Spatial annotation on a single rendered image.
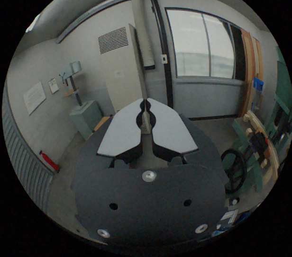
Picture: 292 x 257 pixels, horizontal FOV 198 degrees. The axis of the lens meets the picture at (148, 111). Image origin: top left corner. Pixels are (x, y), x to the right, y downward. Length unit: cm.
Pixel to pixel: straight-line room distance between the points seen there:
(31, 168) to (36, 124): 99
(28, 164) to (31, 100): 127
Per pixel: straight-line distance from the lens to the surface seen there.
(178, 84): 158
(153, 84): 157
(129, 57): 125
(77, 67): 167
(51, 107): 242
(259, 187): 71
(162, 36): 143
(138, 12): 150
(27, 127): 229
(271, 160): 79
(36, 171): 247
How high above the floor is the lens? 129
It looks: 33 degrees down
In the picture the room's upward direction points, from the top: 11 degrees counter-clockwise
